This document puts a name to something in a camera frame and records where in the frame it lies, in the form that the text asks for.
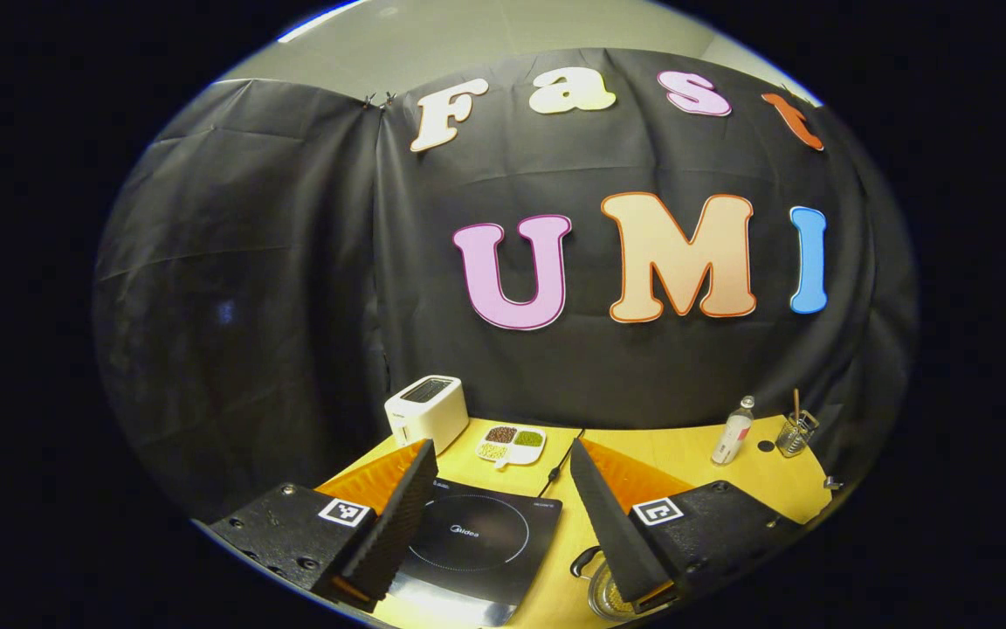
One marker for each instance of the black induction cooktop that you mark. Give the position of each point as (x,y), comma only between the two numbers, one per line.
(485,533)

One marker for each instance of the heap of red beans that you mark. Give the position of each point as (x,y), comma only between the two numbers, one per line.
(500,434)

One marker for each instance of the white toaster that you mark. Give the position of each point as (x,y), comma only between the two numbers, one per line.
(424,419)

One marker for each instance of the small heap of yellow beans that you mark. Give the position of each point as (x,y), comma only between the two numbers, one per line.
(493,452)

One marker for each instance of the white divided dish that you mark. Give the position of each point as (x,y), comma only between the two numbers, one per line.
(527,454)

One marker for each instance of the small black cloth clip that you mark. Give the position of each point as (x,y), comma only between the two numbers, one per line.
(379,100)

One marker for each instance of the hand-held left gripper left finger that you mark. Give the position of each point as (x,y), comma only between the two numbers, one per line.
(398,524)

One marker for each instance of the heap of green mung beans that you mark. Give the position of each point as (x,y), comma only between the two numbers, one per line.
(530,437)

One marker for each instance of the small clear plastic bottle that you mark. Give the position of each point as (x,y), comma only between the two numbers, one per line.
(733,437)

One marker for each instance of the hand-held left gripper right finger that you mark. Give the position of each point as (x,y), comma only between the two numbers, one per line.
(612,524)

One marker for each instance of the clear glass cup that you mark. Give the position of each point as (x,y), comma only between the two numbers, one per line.
(795,437)

